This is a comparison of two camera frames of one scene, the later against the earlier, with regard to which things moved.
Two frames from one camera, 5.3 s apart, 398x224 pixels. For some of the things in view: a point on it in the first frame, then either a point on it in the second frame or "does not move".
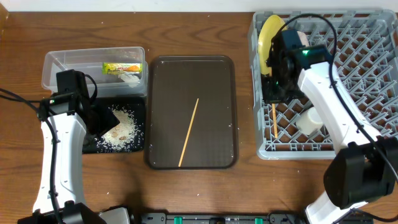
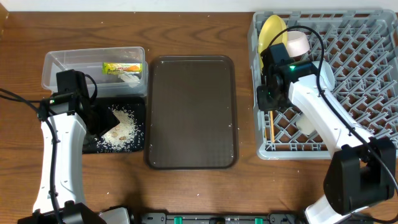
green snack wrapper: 114,68 does not move
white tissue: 130,76 does not move
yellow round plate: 271,27 does not move
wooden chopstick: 189,134 -> 271,118
